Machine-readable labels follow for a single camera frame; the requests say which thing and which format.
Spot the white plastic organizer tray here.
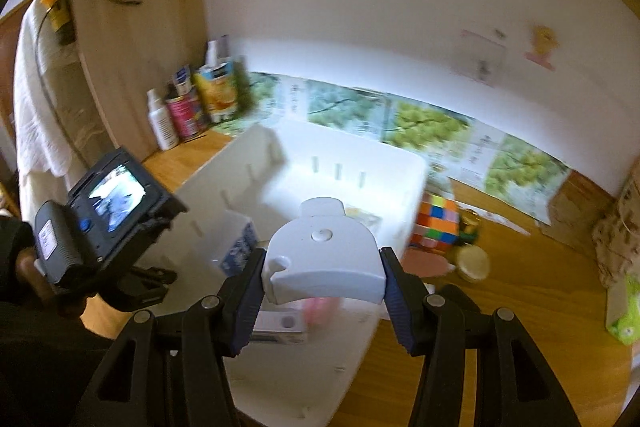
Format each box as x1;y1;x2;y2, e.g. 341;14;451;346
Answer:
140;119;431;425

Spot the white squeeze tube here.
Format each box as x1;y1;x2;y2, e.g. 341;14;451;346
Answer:
172;66;193;95

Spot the green grape print card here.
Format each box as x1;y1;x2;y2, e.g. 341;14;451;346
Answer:
382;99;506;188
240;72;306;122
302;79;396;142
485;137;571;218

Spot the clear case with stickers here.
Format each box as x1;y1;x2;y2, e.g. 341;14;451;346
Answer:
345;204;383;230

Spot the wooden desk hutch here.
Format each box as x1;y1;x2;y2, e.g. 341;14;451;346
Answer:
65;0;640;208

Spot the letter-print fabric box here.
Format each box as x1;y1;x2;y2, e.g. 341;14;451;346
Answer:
592;177;640;293

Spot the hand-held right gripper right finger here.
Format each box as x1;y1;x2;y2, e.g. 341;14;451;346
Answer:
380;247;582;427

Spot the white tooth-shaped holder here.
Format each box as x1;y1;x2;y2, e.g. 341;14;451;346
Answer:
261;198;388;307

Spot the green tissue pack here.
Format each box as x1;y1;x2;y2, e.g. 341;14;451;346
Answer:
605;272;640;345

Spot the round cream tin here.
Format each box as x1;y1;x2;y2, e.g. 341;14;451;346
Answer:
455;244;492;283

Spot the pink patterned can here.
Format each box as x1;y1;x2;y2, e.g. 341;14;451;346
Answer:
165;89;211;142

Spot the person's left hand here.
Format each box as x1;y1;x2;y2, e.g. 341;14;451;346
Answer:
15;253;85;319

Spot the person's left forearm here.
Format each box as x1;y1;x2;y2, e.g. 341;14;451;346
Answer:
0;217;116;427

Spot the pink stick-shaped case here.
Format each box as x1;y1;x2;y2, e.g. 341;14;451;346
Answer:
300;297;341;330

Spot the white quilted blanket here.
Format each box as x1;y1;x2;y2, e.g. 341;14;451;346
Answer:
12;0;101;208

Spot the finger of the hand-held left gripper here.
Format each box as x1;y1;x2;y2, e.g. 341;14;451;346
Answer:
102;264;177;310

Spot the small white digital camera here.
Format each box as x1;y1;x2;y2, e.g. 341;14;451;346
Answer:
250;304;308;345

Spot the white spray bottle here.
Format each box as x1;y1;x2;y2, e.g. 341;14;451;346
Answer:
146;88;180;152

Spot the clear square wall sticker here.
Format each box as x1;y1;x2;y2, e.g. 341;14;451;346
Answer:
455;29;508;85

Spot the yellow and black gadget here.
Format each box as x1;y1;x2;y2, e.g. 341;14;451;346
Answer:
40;0;76;45

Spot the green jar with gold lid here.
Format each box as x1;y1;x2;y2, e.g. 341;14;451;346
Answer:
457;207;482;245

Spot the brown paper poster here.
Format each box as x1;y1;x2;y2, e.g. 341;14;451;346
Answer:
540;172;617;240

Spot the pink shell-shaped compact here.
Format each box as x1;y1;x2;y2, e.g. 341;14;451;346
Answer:
402;249;453;278

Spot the multicoloured puzzle cube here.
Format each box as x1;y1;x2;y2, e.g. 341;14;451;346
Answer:
410;192;461;254

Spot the white nozzle bottle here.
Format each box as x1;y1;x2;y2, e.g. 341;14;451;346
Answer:
206;36;231;68

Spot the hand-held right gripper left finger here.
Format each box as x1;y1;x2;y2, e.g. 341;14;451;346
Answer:
72;248;267;427

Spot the bear wall sticker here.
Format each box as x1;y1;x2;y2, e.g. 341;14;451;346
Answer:
525;24;560;70

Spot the translucent plastic box blue label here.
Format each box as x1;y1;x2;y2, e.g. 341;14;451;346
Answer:
210;212;261;278

